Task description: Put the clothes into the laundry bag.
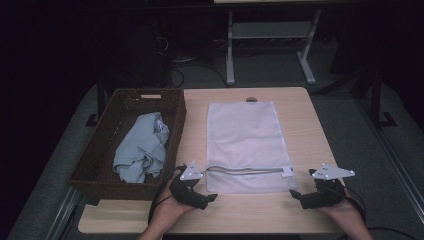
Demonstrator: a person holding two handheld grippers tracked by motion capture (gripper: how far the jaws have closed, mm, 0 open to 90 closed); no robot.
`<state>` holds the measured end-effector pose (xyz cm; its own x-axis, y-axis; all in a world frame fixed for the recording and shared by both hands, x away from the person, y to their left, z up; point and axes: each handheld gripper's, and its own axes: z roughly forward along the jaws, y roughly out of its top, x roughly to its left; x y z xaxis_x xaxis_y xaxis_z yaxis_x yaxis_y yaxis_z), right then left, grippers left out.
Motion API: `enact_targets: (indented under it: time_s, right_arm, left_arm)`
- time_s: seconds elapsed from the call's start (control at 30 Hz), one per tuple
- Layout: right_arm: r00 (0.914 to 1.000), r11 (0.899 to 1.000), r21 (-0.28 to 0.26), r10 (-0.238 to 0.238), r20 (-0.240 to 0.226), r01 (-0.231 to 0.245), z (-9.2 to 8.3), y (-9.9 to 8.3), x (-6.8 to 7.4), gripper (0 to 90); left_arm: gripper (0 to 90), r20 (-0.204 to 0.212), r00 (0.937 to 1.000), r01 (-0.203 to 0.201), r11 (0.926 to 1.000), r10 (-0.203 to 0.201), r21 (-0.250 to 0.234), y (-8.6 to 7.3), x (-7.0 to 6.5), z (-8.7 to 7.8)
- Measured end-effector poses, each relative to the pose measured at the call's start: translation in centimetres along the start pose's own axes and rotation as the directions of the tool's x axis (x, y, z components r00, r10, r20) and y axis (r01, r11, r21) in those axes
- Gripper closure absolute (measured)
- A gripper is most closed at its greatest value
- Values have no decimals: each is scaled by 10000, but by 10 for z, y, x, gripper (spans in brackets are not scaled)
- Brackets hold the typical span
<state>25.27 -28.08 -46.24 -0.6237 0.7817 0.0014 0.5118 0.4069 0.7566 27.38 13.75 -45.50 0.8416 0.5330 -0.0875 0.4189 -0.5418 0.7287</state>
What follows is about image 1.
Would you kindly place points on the tall black metal stand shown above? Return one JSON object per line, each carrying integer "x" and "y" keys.
{"x": 376, "y": 100}

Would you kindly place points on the short black metal stand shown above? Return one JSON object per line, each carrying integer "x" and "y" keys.
{"x": 100, "y": 103}

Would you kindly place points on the person's right hand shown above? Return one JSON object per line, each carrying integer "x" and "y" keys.
{"x": 348, "y": 213}

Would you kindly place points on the brown wicker basket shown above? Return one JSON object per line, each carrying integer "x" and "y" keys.
{"x": 100, "y": 160}

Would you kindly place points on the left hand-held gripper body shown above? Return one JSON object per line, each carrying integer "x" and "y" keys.
{"x": 186, "y": 195}

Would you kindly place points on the person's left hand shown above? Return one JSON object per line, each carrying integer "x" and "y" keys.
{"x": 170, "y": 210}

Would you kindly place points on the light blue t-shirt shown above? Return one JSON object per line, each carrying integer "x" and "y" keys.
{"x": 140, "y": 146}

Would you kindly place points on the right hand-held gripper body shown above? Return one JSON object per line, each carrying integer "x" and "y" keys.
{"x": 328, "y": 195}

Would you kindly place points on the white metal desk frame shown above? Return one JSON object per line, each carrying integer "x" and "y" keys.
{"x": 230, "y": 66}

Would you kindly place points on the white mesh laundry bag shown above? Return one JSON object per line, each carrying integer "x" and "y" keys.
{"x": 246, "y": 133}

